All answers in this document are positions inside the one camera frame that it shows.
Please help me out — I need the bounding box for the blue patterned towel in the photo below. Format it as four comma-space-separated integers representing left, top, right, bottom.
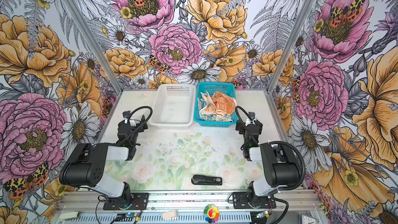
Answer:
198, 99, 233, 122

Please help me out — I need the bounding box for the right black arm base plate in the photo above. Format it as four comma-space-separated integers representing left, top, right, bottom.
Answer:
231, 191, 276, 209

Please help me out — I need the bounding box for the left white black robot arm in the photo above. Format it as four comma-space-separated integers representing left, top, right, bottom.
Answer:
59, 106, 153, 210

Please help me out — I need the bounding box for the pink eraser block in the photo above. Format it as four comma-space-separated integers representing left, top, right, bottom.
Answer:
162, 211, 178, 219

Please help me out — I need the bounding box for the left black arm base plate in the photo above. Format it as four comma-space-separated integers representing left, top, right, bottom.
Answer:
103, 192, 149, 211

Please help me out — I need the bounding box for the teal plastic basket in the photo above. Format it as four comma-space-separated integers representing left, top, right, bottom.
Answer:
194, 82, 238, 128

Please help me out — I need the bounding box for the white plastic basket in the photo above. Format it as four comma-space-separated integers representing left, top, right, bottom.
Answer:
149, 84, 196, 129

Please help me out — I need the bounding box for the aluminium front rail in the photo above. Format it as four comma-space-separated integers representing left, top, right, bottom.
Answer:
56, 189, 321, 214

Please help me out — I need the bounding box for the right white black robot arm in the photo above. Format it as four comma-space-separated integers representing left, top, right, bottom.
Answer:
234, 106, 306, 208

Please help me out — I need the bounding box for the black stapler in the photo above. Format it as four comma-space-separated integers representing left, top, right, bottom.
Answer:
191, 175, 223, 186

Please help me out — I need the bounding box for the orange rabbit print towel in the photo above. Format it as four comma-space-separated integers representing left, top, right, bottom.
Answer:
198, 91, 237, 117

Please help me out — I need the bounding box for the colourful flower toy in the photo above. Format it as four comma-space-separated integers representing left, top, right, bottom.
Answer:
204, 204, 220, 224

